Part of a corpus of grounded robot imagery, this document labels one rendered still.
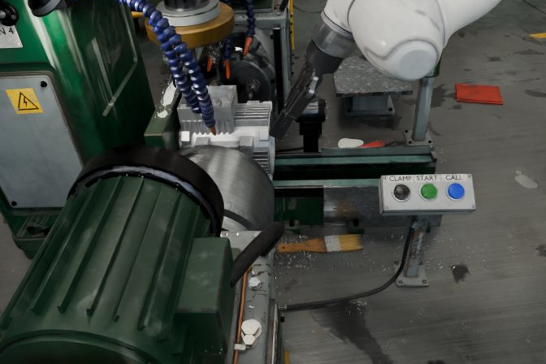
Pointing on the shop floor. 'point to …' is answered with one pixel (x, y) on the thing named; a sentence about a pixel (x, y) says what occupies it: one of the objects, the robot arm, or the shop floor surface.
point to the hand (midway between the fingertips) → (281, 124)
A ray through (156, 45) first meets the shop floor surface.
